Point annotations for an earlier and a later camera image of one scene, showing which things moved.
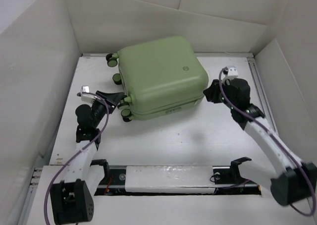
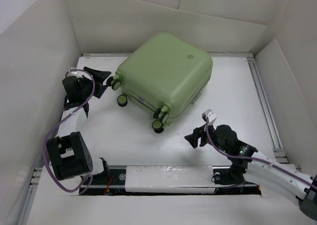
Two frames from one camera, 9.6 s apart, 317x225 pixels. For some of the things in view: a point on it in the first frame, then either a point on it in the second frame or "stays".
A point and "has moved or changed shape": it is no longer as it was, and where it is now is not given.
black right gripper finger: x=213 y=93 → x=198 y=132
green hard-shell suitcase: x=161 y=79 has moved or changed shape
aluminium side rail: x=262 y=94 stays
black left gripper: x=113 y=98 → x=100 y=76
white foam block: x=184 y=179 stays
